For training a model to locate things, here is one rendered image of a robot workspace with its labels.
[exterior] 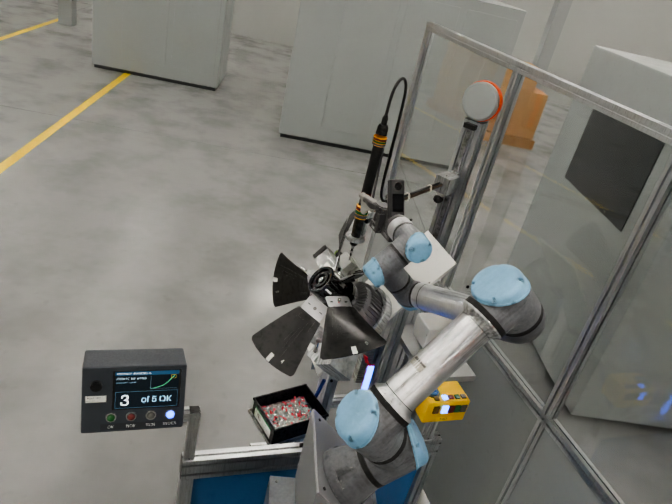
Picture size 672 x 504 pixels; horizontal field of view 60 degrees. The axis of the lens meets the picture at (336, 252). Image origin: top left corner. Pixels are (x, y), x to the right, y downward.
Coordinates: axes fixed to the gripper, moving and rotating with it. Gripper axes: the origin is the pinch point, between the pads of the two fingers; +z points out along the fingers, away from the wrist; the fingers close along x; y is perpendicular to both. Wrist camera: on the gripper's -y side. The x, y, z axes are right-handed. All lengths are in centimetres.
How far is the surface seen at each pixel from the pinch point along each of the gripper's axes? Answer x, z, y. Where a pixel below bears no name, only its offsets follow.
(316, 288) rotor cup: -4.8, 16.5, 45.0
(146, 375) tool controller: -67, -30, 45
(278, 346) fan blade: -17, 11, 67
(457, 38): 73, 99, -44
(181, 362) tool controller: -58, -28, 42
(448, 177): 51, 39, 5
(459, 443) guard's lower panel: 73, 1, 115
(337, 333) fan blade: -3.6, -6.7, 48.7
